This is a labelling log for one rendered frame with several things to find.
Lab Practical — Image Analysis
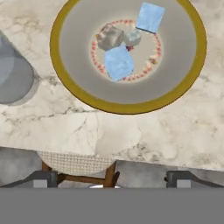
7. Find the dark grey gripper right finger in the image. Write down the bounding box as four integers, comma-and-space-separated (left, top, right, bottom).
164, 170, 224, 189

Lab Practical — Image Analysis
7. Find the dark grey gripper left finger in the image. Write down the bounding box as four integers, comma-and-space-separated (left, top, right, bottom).
0, 170, 59, 189

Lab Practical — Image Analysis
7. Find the grey bowl with yellow rim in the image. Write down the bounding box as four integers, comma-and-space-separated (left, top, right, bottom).
49, 0, 208, 116

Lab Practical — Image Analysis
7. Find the large blue ice cube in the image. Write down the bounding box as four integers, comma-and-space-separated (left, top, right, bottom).
103, 44, 136, 83
135, 2, 166, 34

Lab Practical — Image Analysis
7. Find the small grey ice cube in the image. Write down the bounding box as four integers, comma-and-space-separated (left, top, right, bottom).
123, 27, 143, 48

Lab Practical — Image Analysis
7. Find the large grey ice cube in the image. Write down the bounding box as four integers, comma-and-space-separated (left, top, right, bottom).
96, 24, 126, 52

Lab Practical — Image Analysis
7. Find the wooden stool with woven seat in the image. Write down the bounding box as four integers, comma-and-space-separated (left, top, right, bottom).
36, 150, 121, 188

